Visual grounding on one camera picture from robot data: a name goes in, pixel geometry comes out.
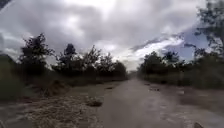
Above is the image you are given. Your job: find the grey dirt path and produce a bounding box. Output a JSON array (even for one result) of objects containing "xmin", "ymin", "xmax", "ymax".
[{"xmin": 96, "ymin": 78, "xmax": 224, "ymax": 128}]

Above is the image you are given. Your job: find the row of dark trees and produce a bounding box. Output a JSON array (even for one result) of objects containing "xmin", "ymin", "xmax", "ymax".
[{"xmin": 0, "ymin": 32, "xmax": 129, "ymax": 101}]

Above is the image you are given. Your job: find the dry grass verge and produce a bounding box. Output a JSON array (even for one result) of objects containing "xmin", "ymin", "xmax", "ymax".
[
  {"xmin": 143, "ymin": 79, "xmax": 224, "ymax": 116},
  {"xmin": 0, "ymin": 79, "xmax": 124, "ymax": 128}
]

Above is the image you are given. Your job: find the robot's own part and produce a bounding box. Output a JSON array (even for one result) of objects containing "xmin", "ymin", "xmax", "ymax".
[{"xmin": 193, "ymin": 122, "xmax": 204, "ymax": 128}]

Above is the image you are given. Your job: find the row of trees and bushes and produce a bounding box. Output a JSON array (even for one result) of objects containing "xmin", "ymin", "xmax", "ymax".
[{"xmin": 136, "ymin": 0, "xmax": 224, "ymax": 90}]

